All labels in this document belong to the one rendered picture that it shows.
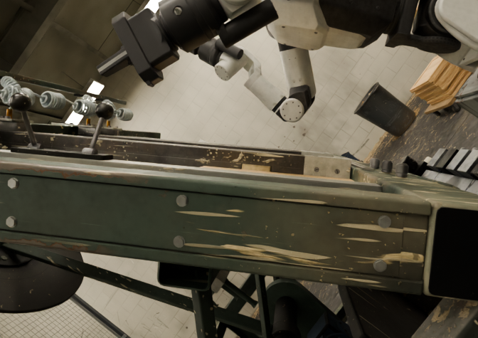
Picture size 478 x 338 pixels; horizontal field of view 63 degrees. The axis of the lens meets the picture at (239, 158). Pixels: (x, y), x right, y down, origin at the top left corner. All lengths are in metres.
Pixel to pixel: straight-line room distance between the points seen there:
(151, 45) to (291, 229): 0.35
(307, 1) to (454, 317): 0.67
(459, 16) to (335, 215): 0.66
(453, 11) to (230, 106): 5.47
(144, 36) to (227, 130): 5.67
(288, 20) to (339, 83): 5.50
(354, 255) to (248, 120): 5.82
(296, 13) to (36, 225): 0.68
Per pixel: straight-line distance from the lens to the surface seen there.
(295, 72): 1.25
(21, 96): 0.85
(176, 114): 6.47
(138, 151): 1.17
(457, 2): 1.04
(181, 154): 1.13
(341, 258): 0.49
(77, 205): 0.55
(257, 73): 1.31
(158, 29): 0.63
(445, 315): 0.59
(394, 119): 5.36
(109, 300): 7.11
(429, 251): 0.51
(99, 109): 0.87
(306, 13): 0.94
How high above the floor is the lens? 1.07
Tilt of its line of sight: 5 degrees up
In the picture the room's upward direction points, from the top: 54 degrees counter-clockwise
